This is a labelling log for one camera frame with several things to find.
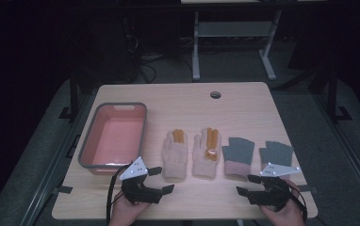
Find cables on floor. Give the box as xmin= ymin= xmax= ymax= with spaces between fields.
xmin=133 ymin=52 xmax=167 ymax=84

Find beige glove with orange patch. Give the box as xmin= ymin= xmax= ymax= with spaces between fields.
xmin=191 ymin=127 xmax=222 ymax=179

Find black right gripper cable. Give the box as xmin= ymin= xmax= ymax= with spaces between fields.
xmin=286 ymin=181 xmax=309 ymax=222

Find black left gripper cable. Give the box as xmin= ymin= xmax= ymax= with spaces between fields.
xmin=106 ymin=168 xmax=129 ymax=225

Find black table clamp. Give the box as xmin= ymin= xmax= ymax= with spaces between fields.
xmin=297 ymin=185 xmax=319 ymax=194
xmin=53 ymin=186 xmax=74 ymax=195

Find grey metal desk frame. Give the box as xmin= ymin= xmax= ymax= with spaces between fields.
xmin=191 ymin=8 xmax=283 ymax=82

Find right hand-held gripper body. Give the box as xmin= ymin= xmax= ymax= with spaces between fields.
xmin=247 ymin=162 xmax=302 ymax=212

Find pink basin with grey rim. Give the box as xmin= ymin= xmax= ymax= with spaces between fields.
xmin=77 ymin=102 xmax=148 ymax=175

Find person's right hand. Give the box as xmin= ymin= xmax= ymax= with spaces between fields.
xmin=259 ymin=187 xmax=306 ymax=226

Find beige glove with orange fingers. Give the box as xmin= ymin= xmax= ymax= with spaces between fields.
xmin=161 ymin=128 xmax=188 ymax=182

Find person's left hand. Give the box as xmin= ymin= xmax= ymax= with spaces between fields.
xmin=107 ymin=191 xmax=153 ymax=226

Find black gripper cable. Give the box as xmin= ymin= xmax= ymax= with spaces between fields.
xmin=286 ymin=181 xmax=309 ymax=222
xmin=106 ymin=168 xmax=129 ymax=225

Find black metal stand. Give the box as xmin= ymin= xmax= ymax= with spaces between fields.
xmin=58 ymin=70 xmax=79 ymax=121
xmin=325 ymin=60 xmax=353 ymax=123

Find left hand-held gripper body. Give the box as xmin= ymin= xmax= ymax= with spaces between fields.
xmin=119 ymin=155 xmax=167 ymax=206

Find grey and pink fingerless glove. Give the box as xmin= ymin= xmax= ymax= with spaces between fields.
xmin=258 ymin=140 xmax=295 ymax=181
xmin=221 ymin=137 xmax=255 ymax=179

